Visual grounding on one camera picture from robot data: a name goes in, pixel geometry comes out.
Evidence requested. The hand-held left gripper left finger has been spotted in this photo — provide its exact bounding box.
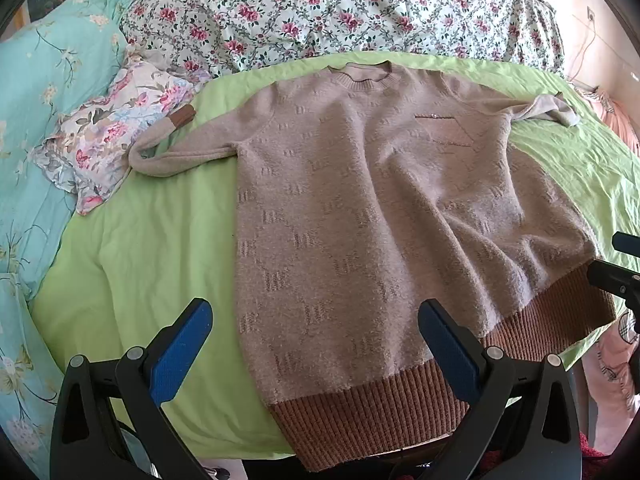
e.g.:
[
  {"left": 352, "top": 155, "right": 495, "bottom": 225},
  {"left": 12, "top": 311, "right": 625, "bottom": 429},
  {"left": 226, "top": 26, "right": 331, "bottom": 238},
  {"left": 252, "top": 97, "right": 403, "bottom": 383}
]
[{"left": 49, "top": 297, "right": 216, "bottom": 480}]

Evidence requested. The pink cloth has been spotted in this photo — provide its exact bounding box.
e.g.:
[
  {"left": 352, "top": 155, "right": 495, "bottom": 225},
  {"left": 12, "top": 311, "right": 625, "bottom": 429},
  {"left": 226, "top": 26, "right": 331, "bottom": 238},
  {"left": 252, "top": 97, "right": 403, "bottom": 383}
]
[{"left": 575, "top": 85, "right": 640, "bottom": 156}]

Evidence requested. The pastel floral pillow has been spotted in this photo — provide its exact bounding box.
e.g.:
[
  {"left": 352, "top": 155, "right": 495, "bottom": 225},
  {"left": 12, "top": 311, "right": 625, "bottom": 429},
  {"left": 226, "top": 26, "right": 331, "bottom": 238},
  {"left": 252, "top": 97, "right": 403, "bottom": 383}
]
[{"left": 32, "top": 52, "right": 213, "bottom": 216}]

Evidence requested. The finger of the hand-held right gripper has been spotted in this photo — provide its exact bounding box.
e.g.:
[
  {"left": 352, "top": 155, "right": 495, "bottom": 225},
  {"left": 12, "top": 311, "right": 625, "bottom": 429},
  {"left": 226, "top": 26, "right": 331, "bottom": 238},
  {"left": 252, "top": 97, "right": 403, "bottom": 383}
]
[
  {"left": 612, "top": 232, "right": 640, "bottom": 261},
  {"left": 587, "top": 260, "right": 640, "bottom": 333}
]

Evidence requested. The teal floral blanket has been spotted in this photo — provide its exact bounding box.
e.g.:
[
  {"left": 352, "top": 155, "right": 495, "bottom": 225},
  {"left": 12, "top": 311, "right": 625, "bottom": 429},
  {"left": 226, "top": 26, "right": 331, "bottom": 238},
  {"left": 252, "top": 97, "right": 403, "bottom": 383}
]
[{"left": 0, "top": 0, "right": 146, "bottom": 476}]

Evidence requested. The green bed sheet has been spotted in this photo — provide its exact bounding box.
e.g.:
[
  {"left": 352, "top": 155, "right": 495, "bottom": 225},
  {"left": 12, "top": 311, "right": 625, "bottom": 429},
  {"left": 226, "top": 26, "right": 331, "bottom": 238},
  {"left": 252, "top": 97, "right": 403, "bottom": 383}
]
[{"left": 30, "top": 52, "right": 640, "bottom": 461}]

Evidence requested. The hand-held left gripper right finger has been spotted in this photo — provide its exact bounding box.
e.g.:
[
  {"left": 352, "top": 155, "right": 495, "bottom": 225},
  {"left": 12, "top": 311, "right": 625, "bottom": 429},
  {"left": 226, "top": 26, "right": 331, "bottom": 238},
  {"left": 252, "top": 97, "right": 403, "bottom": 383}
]
[{"left": 417, "top": 299, "right": 583, "bottom": 480}]

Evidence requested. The thin wall cable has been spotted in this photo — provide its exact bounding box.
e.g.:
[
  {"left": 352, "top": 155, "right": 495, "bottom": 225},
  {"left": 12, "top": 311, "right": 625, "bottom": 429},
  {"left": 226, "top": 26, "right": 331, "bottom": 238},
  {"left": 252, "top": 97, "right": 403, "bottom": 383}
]
[{"left": 570, "top": 19, "right": 601, "bottom": 81}]

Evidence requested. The beige knit sweater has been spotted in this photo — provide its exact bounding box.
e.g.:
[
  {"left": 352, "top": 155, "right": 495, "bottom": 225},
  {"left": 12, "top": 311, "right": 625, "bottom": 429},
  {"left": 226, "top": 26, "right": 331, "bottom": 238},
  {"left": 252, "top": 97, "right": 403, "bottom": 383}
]
[{"left": 129, "top": 60, "right": 617, "bottom": 472}]

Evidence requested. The white red-flower quilt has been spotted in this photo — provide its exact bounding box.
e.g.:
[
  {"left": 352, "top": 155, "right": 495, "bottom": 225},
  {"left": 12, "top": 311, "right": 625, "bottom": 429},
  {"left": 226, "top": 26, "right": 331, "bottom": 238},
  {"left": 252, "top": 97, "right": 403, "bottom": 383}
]
[{"left": 120, "top": 0, "right": 566, "bottom": 78}]

